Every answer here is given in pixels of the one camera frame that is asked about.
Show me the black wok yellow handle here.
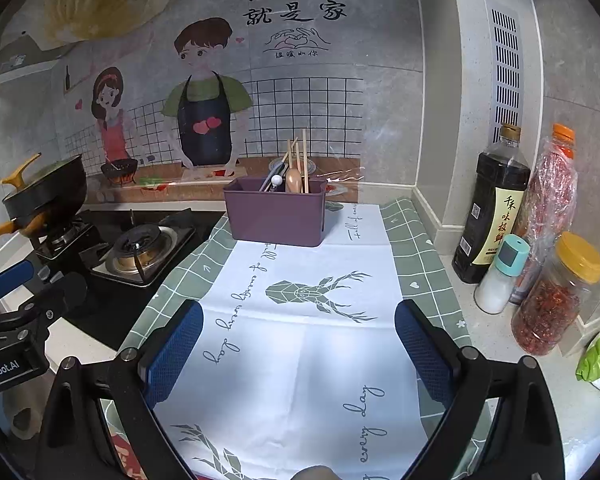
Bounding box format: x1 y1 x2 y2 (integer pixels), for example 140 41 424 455
0 153 90 253

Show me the gas stove burner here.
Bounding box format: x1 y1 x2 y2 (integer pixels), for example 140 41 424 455
91 223 197 288
34 220 102 262

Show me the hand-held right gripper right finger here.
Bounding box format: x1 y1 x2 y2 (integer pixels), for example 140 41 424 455
394 299 567 480

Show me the orange capped chili bottle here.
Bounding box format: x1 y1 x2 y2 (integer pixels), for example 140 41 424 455
510 123 580 307

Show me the white wall vent grille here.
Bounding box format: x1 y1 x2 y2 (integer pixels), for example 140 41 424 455
484 0 524 147

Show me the brown rounded object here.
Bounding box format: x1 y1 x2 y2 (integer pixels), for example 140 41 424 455
290 464 339 480

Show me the yellow lidded chili jar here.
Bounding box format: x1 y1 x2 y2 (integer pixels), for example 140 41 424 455
510 231 600 359

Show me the dark handled utensil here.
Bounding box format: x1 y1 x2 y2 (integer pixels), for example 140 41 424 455
259 158 287 193

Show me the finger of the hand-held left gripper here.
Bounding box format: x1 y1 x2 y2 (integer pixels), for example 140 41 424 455
0 272 88 335
0 259 35 311

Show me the green white printed table mat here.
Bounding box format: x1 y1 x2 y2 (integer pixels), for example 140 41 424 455
100 197 492 480

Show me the cartoon couple wall poster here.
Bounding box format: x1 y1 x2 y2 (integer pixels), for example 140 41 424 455
0 0 426 211

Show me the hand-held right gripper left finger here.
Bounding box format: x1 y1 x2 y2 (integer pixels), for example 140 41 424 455
32 299 205 480

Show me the dark soy sauce bottle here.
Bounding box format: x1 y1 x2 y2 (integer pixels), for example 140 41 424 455
451 122 532 285

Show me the black gas stove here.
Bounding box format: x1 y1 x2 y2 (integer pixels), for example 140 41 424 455
10 207 228 356

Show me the purple utensil container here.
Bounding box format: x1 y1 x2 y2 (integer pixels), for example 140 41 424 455
223 175 329 249

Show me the teal capped salt shaker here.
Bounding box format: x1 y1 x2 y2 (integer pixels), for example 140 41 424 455
473 233 531 316

